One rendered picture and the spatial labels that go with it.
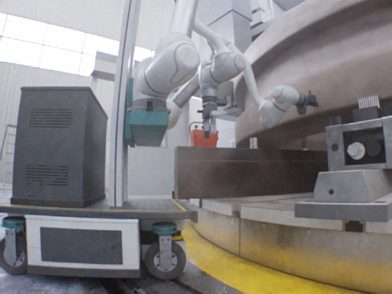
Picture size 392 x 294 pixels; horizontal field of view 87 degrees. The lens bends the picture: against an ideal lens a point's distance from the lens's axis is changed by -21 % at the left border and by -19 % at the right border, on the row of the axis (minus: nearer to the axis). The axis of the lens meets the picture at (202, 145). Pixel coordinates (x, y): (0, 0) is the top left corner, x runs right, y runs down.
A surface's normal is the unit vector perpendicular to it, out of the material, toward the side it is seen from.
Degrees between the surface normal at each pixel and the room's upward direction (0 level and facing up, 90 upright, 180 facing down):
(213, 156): 90
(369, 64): 90
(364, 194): 90
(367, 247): 90
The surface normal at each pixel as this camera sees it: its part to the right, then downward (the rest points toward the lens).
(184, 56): 0.58, -0.01
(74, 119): 0.21, -0.14
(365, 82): -0.79, -0.08
